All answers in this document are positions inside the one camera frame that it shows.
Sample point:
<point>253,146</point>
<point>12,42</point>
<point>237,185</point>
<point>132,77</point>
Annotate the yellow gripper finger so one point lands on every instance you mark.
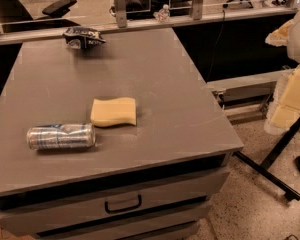
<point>279,36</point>
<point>284,110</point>

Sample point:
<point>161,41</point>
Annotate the silver blue redbull can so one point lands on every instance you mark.
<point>61,136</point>

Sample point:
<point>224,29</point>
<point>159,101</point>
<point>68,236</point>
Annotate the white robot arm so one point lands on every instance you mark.
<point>293,42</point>

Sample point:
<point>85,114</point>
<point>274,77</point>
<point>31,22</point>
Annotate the clear plastic water bottle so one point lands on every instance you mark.
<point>163,14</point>

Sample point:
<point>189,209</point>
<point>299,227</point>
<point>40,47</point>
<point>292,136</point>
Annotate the grey drawer cabinet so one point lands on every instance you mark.
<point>175,157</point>

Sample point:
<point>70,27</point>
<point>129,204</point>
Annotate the yellow sponge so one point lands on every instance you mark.
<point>106,113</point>

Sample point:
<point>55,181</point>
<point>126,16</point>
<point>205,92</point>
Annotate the crumpled dark chip bag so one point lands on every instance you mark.
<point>79,37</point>

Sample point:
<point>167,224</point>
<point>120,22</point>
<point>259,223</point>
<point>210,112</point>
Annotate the black office chair left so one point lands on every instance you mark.
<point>14,17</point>

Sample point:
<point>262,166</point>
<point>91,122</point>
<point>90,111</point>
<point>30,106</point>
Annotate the grey metal railing frame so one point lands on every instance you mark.
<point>109,16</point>

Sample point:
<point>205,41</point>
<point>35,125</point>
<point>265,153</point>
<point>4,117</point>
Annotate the black drawer handle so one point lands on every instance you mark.
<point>122,205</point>

